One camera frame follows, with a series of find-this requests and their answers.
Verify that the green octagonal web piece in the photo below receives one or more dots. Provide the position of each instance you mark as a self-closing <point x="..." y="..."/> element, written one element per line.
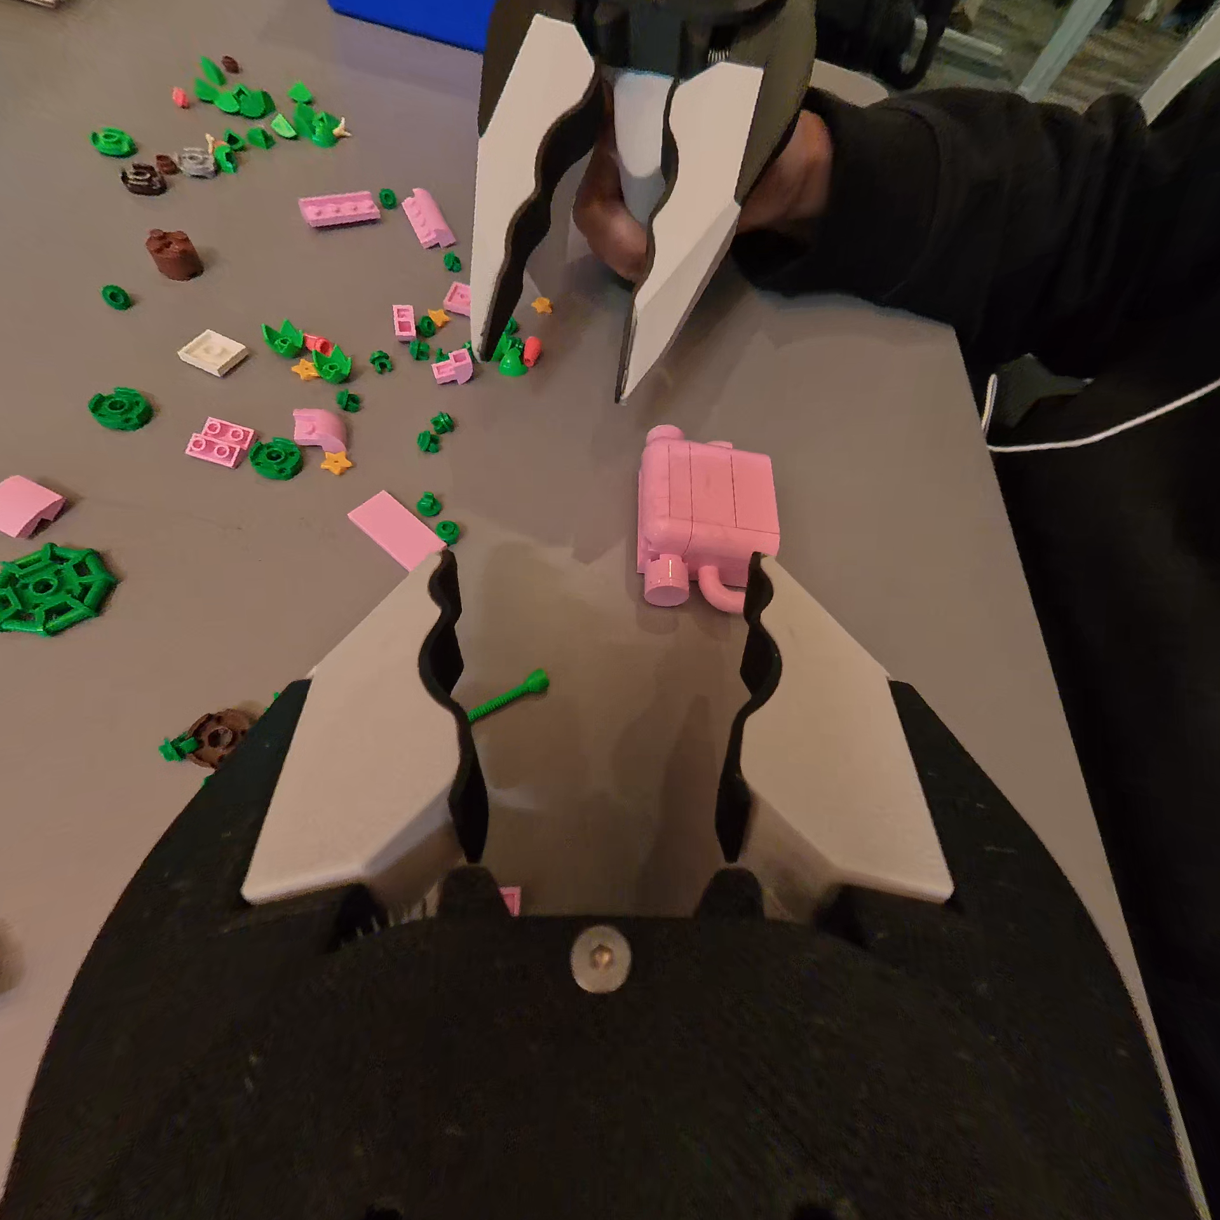
<point x="91" y="577"/>

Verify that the green spiky leaf element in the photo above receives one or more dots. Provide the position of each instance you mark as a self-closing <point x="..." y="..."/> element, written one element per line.
<point x="284" y="342"/>

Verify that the white square plate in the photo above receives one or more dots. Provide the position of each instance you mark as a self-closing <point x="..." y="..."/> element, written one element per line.
<point x="211" y="353"/>

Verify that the pink stepped studded plate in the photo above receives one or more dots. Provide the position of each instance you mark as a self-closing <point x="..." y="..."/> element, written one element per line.
<point x="220" y="442"/>

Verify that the person's black clothing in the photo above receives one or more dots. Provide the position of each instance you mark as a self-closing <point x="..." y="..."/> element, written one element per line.
<point x="1125" y="667"/>

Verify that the pink curved brick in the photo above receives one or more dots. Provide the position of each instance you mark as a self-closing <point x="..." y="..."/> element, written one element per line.
<point x="314" y="425"/>

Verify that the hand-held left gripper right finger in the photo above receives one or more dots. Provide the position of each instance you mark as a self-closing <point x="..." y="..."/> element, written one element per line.
<point x="849" y="782"/>

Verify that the pink square jumper plate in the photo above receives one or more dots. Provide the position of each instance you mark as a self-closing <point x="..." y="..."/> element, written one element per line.
<point x="458" y="298"/>

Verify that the brown round brick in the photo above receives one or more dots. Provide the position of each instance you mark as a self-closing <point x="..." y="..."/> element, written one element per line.
<point x="175" y="256"/>

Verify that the dark brown round plate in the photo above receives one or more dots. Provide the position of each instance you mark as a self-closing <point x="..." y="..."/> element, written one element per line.
<point x="234" y="730"/>

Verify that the person's right hand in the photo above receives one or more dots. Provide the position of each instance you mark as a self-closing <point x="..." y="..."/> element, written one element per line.
<point x="791" y="181"/>

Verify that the person's right forearm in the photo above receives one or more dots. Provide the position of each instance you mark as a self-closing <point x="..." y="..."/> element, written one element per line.
<point x="1001" y="210"/>

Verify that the small dark brown piece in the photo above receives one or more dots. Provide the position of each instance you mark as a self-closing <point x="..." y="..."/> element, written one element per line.
<point x="143" y="179"/>

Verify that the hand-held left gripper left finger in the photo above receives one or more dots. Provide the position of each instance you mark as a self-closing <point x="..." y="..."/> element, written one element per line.
<point x="353" y="782"/>

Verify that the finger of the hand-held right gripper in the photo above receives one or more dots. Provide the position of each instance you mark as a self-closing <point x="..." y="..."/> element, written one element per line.
<point x="705" y="210"/>
<point x="520" y="143"/>

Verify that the small grey piece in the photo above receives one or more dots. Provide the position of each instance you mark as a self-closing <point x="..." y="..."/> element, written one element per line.
<point x="198" y="162"/>

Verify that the green flexible bar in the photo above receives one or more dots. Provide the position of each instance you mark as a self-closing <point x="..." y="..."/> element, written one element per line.
<point x="506" y="701"/>

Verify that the pink square brick base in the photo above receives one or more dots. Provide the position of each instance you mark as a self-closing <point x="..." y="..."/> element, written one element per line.
<point x="705" y="496"/>

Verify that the pink curved slope tile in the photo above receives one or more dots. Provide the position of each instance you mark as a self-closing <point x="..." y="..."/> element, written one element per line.
<point x="28" y="506"/>

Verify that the blue plastic bin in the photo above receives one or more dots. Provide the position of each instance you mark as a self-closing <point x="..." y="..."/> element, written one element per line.
<point x="420" y="19"/>

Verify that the pink flat rectangular tile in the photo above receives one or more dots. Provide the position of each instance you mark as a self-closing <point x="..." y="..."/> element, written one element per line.
<point x="396" y="529"/>

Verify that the pink half cylinder brick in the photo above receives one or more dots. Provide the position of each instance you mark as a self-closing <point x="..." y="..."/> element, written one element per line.
<point x="427" y="220"/>

